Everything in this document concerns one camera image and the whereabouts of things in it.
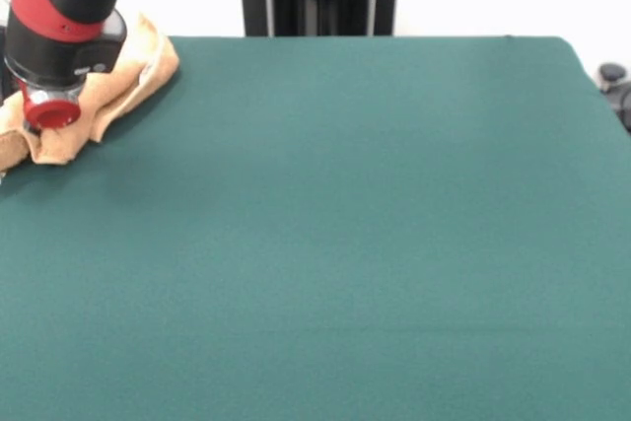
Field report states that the tan terry towel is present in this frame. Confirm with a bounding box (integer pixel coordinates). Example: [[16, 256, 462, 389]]
[[0, 11, 180, 174]]

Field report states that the dark green table cloth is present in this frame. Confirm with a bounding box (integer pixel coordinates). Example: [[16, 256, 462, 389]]
[[0, 35, 631, 421]]

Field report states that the grey office chair base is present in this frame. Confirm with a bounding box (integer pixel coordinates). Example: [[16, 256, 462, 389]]
[[597, 62, 631, 135]]

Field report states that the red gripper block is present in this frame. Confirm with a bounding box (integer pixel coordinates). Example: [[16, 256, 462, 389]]
[[19, 86, 82, 135]]

